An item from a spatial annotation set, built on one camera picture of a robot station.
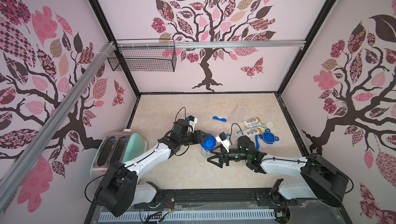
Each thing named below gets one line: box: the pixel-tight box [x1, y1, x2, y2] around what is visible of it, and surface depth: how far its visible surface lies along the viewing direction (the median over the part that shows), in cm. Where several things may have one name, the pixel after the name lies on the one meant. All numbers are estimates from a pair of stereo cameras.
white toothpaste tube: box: [234, 128, 251, 136], surface depth 100 cm
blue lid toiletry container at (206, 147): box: [200, 133, 217, 157], surface depth 79 cm
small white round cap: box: [266, 120, 274, 128], surface depth 103 cm
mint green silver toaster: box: [90, 131, 149, 179], surface depth 74 cm
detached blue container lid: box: [258, 128, 280, 145], surface depth 97 cm
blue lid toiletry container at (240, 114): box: [230, 105, 250, 127], surface depth 106 cm
